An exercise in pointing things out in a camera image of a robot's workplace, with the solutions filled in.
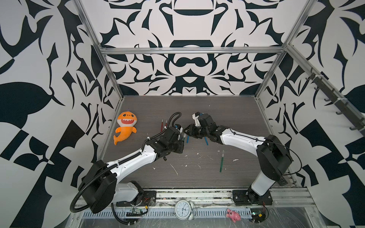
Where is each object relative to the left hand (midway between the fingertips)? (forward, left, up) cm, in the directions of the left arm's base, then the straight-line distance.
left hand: (182, 141), depth 84 cm
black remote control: (-21, -54, -9) cm, 59 cm away
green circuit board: (-36, -36, -11) cm, 52 cm away
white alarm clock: (-32, 0, -6) cm, 33 cm away
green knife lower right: (-9, -24, -10) cm, 27 cm away
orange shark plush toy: (+17, +36, -1) cm, 40 cm away
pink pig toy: (-35, -23, -8) cm, 43 cm away
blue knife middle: (+8, -4, -10) cm, 13 cm away
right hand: (+6, -1, +3) cm, 7 cm away
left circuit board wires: (-32, +24, -13) cm, 42 cm away
